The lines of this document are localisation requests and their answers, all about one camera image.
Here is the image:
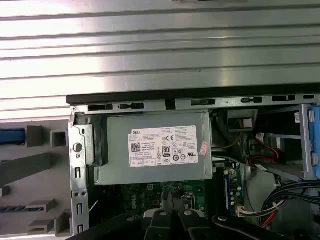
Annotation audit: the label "black PC case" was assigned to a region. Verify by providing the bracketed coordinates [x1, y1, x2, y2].
[65, 88, 320, 240]

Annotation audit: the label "yellow wire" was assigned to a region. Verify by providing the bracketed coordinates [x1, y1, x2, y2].
[212, 119, 245, 153]

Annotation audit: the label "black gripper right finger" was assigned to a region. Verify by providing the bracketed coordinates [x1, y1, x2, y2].
[175, 191, 285, 240]

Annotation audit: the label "metal drive cage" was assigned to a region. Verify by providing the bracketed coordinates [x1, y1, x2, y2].
[269, 103, 320, 183]

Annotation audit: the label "black cable bundle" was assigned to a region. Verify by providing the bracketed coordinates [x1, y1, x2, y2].
[259, 179, 320, 228]

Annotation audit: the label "CPU socket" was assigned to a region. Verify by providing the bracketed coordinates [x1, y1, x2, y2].
[179, 192, 200, 213]

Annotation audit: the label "green motherboard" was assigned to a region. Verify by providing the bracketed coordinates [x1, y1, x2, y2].
[94, 159, 247, 226]

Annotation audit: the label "blue drive cage latch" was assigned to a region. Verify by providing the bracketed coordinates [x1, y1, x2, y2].
[307, 104, 320, 180]

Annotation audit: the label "black RAM slots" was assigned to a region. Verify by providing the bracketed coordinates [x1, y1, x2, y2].
[218, 166, 235, 217]

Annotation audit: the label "red black wire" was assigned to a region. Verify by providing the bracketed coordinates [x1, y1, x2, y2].
[253, 133, 281, 166]

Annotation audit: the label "grey parts rack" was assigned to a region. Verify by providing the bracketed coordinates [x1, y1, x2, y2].
[0, 121, 73, 237]

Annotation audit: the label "grey power supply unit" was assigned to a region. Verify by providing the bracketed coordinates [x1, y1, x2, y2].
[94, 111, 213, 186]

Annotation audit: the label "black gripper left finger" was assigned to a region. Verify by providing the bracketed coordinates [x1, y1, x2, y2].
[72, 191, 177, 240]

